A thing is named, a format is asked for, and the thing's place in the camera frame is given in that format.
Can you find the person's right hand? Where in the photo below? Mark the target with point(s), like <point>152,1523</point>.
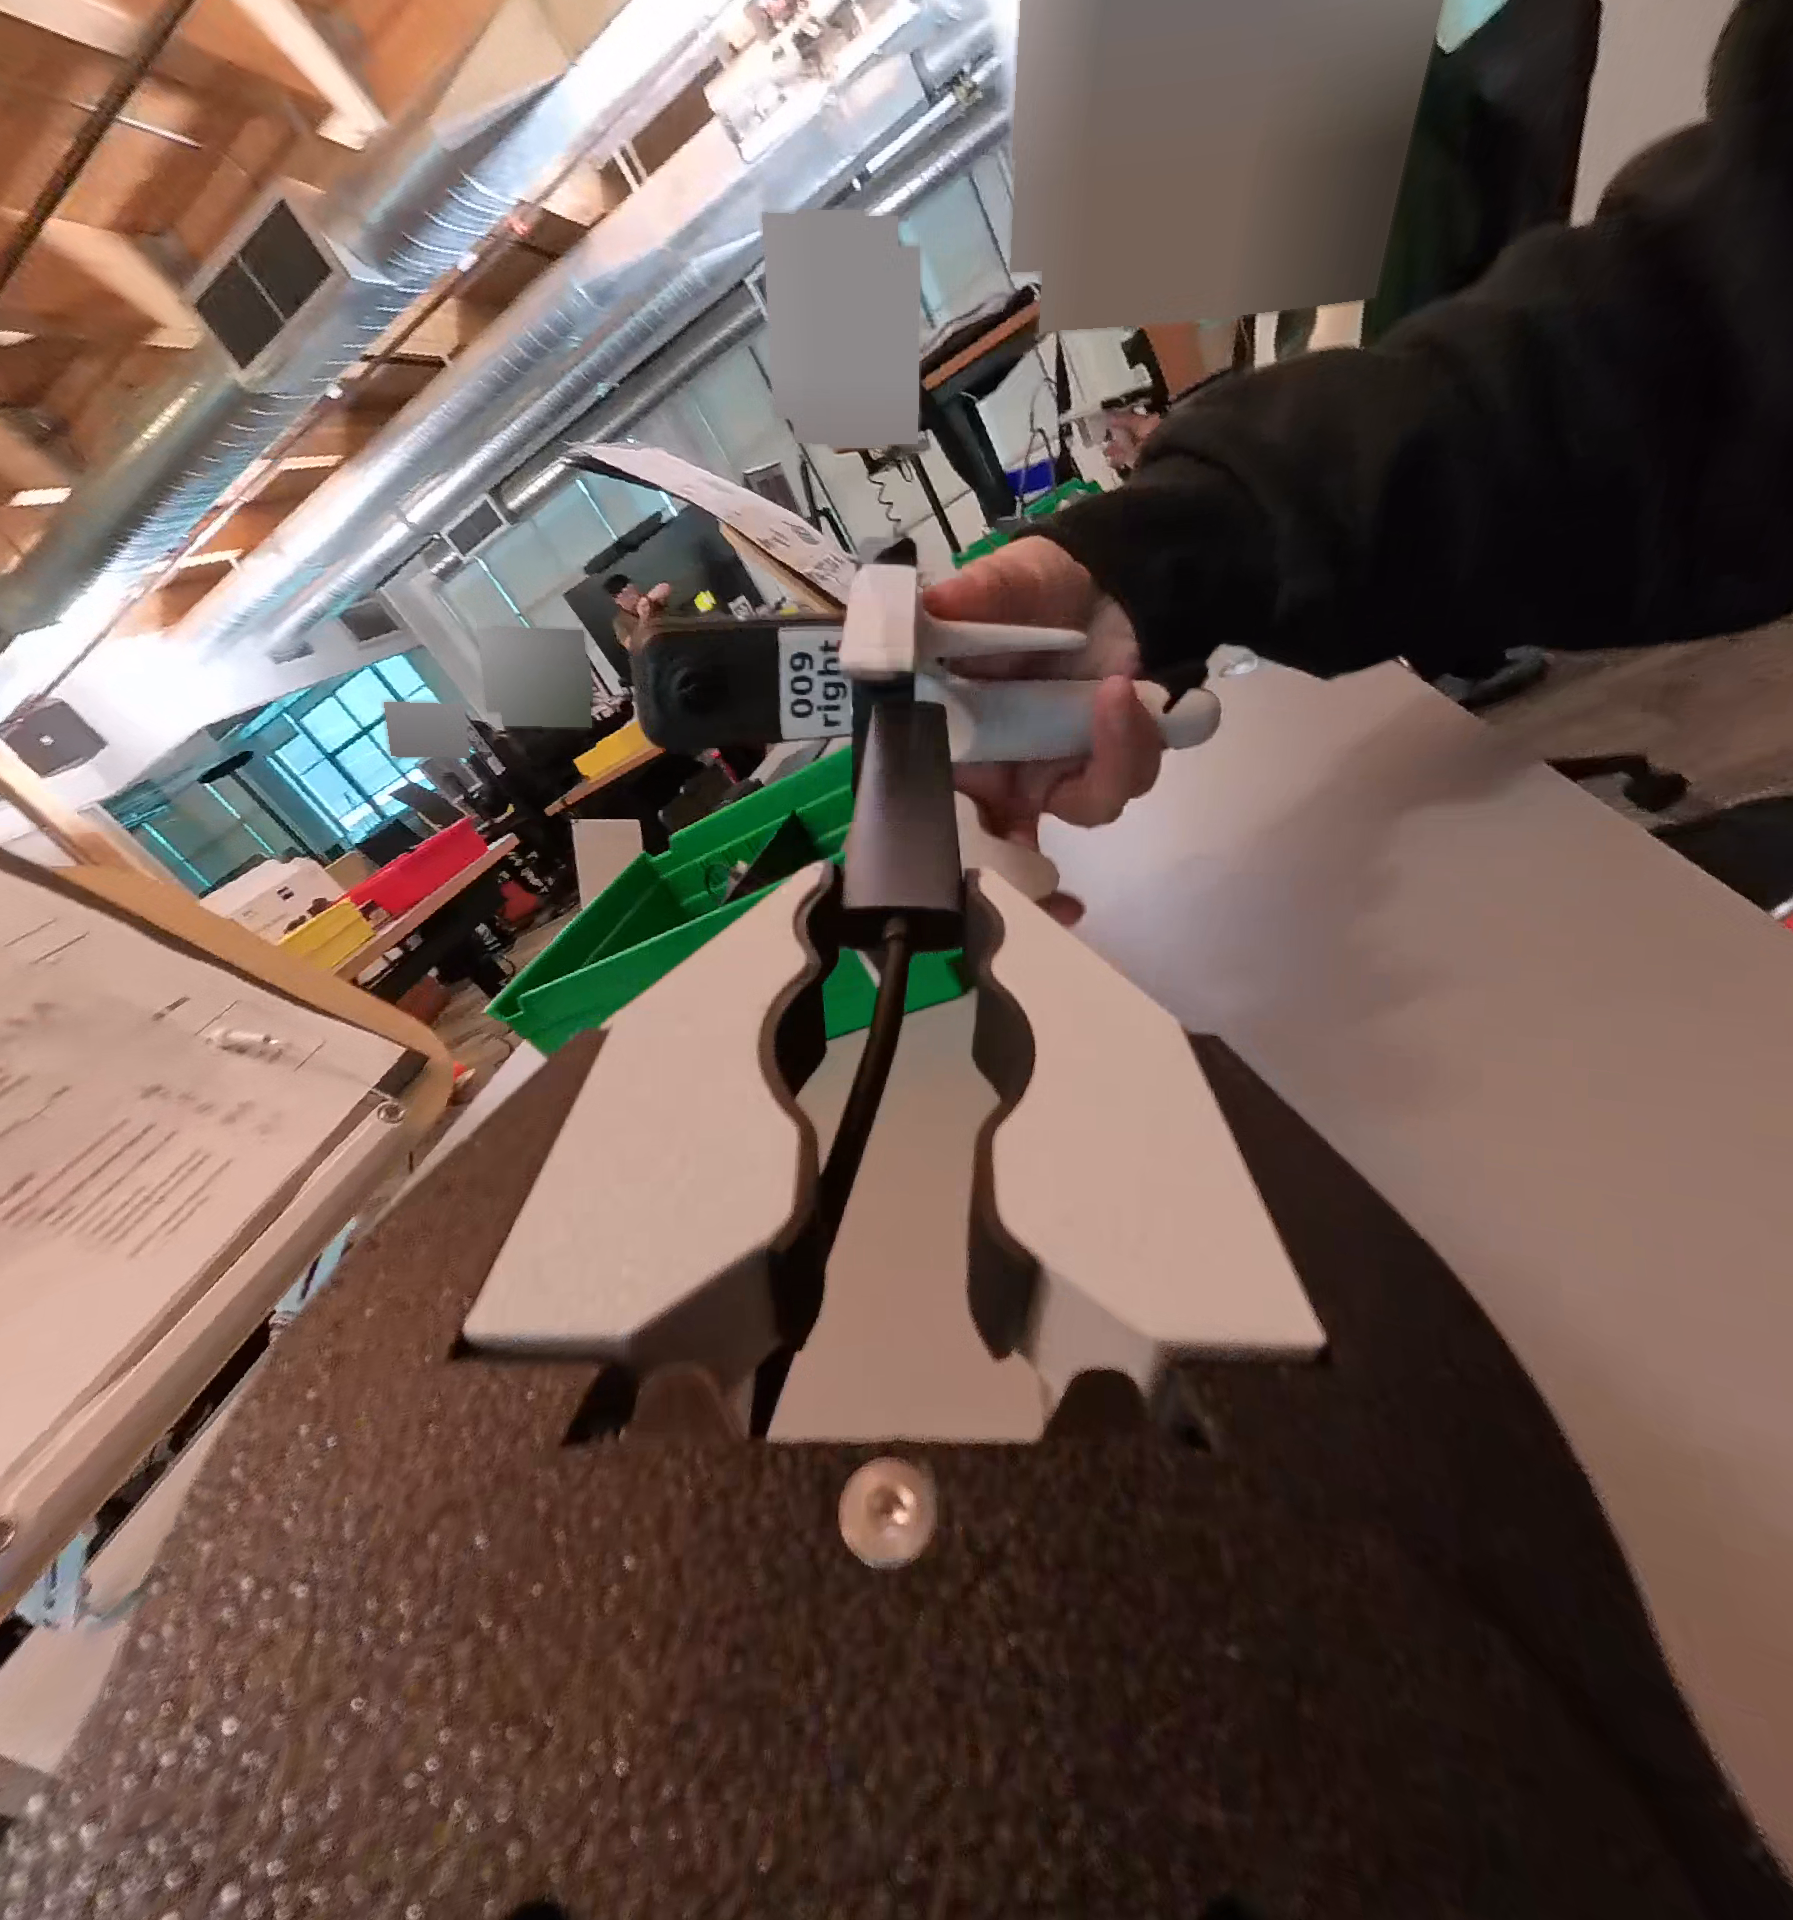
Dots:
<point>1062,592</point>

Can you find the dark ceiling vent grille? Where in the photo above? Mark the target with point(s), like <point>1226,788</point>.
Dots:
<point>268,284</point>

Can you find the red storage bin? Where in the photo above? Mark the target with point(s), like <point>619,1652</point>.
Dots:
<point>416,870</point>

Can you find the small yellow storage bin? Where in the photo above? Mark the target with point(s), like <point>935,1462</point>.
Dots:
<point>323,934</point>

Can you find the grey desk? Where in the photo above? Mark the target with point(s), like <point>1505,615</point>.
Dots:
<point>1436,1050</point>

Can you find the silver ventilation duct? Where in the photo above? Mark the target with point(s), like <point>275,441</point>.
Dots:
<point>611,434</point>
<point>432,210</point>

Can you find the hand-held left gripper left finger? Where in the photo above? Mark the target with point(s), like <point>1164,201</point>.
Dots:
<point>640,1199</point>

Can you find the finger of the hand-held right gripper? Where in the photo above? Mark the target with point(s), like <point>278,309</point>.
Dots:
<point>881,621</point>

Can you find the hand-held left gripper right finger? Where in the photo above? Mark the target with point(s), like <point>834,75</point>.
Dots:
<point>1137,1199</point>

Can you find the person's right forearm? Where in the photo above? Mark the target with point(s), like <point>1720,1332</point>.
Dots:
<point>1436,495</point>

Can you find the green storage bin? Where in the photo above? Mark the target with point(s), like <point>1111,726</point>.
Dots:
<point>640,930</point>

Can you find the printed instruction sheet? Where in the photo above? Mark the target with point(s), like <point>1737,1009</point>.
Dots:
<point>117,1140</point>

